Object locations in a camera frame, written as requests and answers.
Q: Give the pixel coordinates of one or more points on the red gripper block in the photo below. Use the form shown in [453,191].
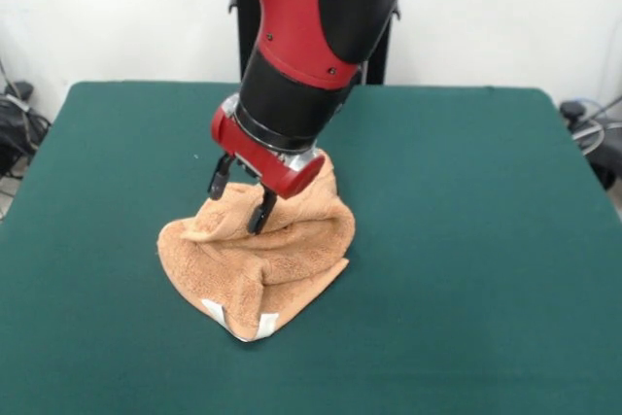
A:
[291,182]

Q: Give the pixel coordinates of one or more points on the tan terry towel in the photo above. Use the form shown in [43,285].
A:
[291,259]

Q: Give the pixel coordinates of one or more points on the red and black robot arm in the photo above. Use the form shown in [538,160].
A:
[291,21]

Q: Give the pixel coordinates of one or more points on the dark green table cloth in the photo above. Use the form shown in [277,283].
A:
[437,240]

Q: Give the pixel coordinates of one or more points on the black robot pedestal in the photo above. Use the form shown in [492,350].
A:
[245,36]

